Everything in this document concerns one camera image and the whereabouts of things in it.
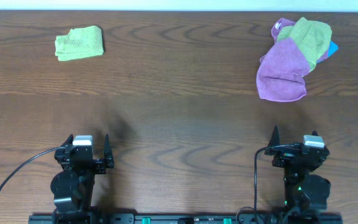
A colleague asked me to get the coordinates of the purple microfibre cloth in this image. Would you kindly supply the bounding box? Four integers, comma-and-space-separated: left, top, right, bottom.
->
256, 38, 310, 102

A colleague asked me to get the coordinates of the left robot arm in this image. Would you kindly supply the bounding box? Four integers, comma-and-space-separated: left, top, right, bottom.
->
50, 135, 114, 223

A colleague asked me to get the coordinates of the left black cable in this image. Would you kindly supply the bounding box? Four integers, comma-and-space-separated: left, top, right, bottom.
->
0, 146, 62, 224

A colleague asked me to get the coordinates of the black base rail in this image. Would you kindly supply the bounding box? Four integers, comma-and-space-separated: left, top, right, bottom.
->
28, 213, 343, 224

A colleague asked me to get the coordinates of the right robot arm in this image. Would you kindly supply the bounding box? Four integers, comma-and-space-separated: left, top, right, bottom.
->
265, 127, 331, 223

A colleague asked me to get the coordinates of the crumpled olive green cloth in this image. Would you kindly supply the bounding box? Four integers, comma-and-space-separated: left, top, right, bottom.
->
276, 16, 333, 72

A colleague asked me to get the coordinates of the folded light green cloth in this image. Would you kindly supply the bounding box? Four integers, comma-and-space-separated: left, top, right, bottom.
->
55, 26, 104, 62

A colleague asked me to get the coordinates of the blue cloth under pile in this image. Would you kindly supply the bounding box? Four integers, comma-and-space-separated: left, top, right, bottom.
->
316, 41, 339, 63

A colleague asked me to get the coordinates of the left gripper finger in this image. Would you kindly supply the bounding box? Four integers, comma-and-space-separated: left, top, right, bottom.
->
103, 134, 113, 162
61, 134, 73, 147

